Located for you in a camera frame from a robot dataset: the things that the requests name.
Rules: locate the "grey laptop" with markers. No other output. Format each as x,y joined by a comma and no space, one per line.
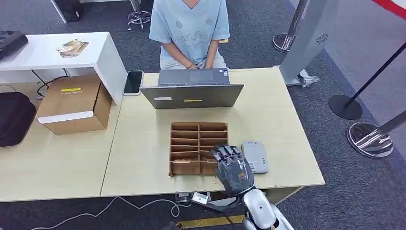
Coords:
192,95

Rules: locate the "black smartphone white case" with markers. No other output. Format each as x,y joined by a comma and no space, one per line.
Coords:
133,82

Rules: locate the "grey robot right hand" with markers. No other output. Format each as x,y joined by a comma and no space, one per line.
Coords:
234,173

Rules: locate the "card with printed face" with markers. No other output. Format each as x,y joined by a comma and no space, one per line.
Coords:
212,160
181,160

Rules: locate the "yellow floor tape strip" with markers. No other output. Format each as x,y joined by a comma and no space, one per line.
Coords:
209,221

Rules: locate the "brown cardboard box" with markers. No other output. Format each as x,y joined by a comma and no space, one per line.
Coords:
74,104

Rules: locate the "wooden compartment card box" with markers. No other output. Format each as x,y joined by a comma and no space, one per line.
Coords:
193,147

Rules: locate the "chrome stanchion with round base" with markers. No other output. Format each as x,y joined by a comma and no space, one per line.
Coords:
284,41

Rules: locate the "white side table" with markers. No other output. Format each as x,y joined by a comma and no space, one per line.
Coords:
47,52

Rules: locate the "chrome stanchion with mirrored base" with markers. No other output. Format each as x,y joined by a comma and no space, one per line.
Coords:
370,140

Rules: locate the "grey metal bracket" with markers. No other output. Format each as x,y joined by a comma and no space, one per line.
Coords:
222,202

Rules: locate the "black bag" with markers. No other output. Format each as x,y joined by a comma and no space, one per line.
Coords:
15,119

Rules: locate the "grey kiosk pillar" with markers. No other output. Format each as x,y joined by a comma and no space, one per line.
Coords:
309,35

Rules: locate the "person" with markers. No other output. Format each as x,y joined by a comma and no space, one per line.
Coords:
190,28

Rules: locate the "red barrier belt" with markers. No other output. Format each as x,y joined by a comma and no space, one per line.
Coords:
391,7

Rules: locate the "clear plastic bag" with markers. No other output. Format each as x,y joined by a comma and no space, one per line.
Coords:
309,78

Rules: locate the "black stanchion with round base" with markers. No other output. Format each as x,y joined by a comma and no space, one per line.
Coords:
345,107

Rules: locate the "person's left hand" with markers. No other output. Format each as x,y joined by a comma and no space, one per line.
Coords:
208,66

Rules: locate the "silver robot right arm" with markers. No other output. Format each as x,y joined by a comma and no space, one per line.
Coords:
266,211

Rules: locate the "person's hand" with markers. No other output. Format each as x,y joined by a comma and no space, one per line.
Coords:
191,66
208,66

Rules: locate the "chrome stool base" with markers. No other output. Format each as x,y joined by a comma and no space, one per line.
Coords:
139,18

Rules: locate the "person's right hand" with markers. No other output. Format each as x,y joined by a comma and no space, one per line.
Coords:
191,66

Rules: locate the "grey card reader device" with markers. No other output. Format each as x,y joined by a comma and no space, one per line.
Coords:
256,157

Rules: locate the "black device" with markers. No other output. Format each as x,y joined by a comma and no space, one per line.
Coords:
12,42

